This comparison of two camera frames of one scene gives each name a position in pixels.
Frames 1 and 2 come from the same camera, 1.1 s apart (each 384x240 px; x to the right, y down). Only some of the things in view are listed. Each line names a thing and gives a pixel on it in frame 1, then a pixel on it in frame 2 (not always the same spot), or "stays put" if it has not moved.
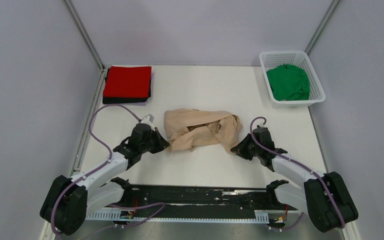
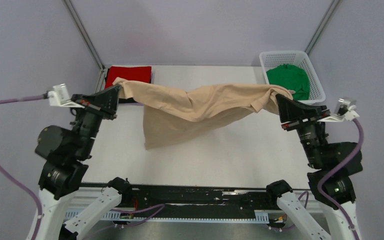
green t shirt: [288, 82] stays put
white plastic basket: [290, 80] stays put
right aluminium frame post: [312, 40] stays put
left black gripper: [161, 144] → [107, 99]
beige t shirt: [186, 128] → [170, 115]
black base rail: [178, 200] stays put
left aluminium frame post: [81, 28] stays put
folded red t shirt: [124, 82] stays put
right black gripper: [240, 149] → [291, 111]
